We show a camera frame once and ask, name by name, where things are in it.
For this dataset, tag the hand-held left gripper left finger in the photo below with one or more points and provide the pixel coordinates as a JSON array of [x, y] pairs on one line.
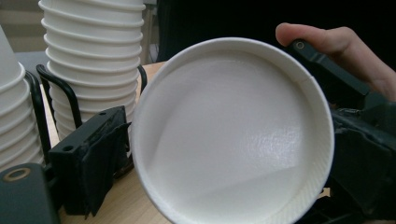
[[87, 161]]

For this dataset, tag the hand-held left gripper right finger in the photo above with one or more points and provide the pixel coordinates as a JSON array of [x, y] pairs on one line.
[[364, 161]]

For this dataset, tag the tall stack of paper cups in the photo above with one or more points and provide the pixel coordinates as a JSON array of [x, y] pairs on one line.
[[93, 46]]

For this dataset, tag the white paper cup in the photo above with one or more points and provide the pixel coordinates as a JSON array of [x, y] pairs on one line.
[[230, 133]]

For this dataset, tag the short stack of paper cups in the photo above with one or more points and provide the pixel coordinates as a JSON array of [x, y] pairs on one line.
[[12, 118]]

